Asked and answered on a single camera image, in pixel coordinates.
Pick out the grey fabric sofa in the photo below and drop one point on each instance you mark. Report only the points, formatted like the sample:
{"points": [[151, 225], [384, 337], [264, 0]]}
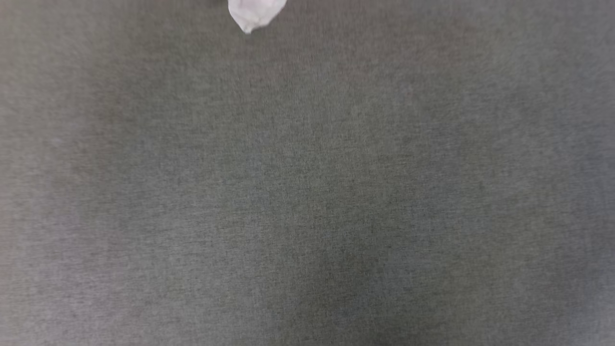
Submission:
{"points": [[307, 192]]}

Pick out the red and white garment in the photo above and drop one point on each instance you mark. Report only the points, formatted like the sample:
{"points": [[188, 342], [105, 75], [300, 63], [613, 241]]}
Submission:
{"points": [[254, 12]]}

